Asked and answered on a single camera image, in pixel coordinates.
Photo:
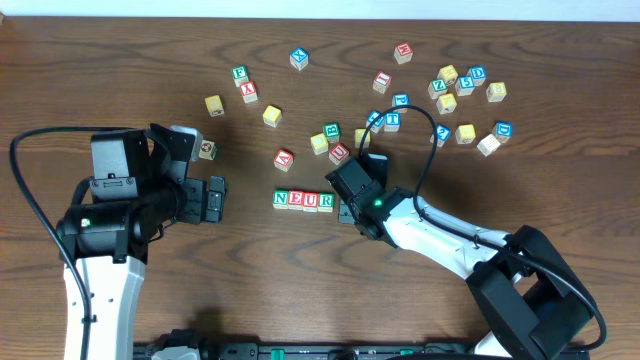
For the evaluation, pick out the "green F wooden block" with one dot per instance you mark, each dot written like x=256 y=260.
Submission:
x=240 y=75

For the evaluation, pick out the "red I wooden block upper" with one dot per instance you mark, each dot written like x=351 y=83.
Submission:
x=382 y=82

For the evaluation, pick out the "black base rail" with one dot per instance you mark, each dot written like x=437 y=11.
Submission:
x=187 y=344

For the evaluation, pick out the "plain top 3 wooden block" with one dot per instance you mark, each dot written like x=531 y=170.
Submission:
x=488 y=145

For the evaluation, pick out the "blue T wooden block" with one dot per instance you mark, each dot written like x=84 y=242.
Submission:
x=392 y=122

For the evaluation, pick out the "blue P wooden block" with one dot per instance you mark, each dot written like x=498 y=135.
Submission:
x=398 y=102

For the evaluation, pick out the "green N wooden block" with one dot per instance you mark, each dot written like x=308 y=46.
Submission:
x=280 y=199

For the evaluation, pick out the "green R wooden block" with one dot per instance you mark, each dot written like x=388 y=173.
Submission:
x=326 y=202

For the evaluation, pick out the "blue X wooden block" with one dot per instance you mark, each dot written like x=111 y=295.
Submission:
x=299 y=59

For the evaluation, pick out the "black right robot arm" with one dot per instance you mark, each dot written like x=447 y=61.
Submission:
x=533 y=302

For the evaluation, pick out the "blue L wooden block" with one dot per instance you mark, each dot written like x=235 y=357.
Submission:
x=375 y=121

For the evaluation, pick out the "red top far wooden block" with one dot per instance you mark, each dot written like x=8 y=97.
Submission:
x=403 y=53

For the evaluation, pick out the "green B wooden block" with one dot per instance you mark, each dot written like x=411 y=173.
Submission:
x=332 y=132

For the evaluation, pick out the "yellow soccer side wooden block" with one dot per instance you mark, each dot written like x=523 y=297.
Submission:
x=448 y=74

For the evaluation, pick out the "blue d wooden block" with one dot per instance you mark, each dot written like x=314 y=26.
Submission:
x=502 y=131
x=477 y=74

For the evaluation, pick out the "red E wooden block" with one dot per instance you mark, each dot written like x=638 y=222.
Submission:
x=295 y=200

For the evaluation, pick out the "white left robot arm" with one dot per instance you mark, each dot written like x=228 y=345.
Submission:
x=108 y=244

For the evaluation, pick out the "yellow S wooden block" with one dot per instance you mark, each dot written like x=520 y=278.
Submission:
x=465 y=134

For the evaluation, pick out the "blue 2 wooden block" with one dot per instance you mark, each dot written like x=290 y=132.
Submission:
x=440 y=135

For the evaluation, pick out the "blue 5 wooden block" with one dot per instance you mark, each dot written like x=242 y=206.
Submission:
x=464 y=86

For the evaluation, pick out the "red u wooden block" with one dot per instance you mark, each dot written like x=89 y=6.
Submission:
x=338 y=153
x=310 y=201

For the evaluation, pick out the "yellow 8 wooden block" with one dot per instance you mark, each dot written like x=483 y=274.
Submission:
x=496 y=92

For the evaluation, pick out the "blue D wooden block lower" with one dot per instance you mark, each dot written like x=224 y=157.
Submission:
x=502 y=131

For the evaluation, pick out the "yellow brush side wooden block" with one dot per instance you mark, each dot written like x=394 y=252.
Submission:
x=446 y=103

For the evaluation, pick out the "yellow O wooden block left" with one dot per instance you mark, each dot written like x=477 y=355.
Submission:
x=272 y=116

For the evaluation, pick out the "blue D wooden block upper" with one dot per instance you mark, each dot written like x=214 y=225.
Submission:
x=477 y=74

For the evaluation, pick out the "red A wooden block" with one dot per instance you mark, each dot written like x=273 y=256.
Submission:
x=283 y=160

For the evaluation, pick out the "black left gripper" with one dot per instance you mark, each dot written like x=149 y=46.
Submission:
x=195 y=201

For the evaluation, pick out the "green Z wooden block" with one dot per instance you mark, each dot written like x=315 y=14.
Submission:
x=436 y=88

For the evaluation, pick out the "yellow C wooden block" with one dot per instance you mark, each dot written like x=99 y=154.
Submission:
x=319 y=143

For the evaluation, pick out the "red Y wooden block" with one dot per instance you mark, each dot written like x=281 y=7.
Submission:
x=249 y=92

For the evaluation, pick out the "yellow acorn wooden block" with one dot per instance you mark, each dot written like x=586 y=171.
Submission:
x=214 y=105

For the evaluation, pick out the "soccer ball J wooden block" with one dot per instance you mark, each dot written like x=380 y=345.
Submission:
x=208 y=150

